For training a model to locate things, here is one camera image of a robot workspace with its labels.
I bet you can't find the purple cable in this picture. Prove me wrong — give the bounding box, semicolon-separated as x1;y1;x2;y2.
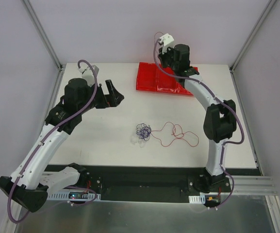
136;122;152;142

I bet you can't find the red cable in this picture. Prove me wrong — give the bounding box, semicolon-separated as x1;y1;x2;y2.
150;121;200;148

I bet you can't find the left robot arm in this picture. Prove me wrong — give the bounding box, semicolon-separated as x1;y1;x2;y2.
0;78;124;213

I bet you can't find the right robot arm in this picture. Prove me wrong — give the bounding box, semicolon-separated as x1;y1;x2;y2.
154;39;242;192

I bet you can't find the red three-compartment bin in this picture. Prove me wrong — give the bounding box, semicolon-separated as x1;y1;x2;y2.
136;62;193;96

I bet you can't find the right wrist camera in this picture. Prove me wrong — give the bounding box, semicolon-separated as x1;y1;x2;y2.
158;33;174;54

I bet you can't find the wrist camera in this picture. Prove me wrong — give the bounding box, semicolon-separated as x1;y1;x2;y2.
158;33;174;54
78;63;95;86

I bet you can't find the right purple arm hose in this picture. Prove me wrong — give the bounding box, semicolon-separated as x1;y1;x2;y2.
153;38;245;214

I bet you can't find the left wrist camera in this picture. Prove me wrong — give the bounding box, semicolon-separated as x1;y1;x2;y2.
78;63;95;86

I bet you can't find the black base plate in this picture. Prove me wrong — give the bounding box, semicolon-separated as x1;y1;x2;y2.
58;165;236;202

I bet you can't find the left white cable duct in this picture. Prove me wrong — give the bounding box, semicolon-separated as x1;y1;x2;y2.
47;191;95;202

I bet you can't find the white cable duct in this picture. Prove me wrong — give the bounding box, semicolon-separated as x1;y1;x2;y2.
188;195;206;204
47;191;95;202

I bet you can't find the left aluminium frame post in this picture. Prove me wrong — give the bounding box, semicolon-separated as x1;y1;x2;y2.
20;0;63;71

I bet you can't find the aluminium frame post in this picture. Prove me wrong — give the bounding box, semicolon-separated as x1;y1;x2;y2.
20;0;63;71
230;0;279;73

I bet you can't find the right aluminium frame post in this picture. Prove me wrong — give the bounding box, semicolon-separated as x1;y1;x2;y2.
230;0;279;73

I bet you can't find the right white cable duct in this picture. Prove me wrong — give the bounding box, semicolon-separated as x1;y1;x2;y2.
188;195;206;204

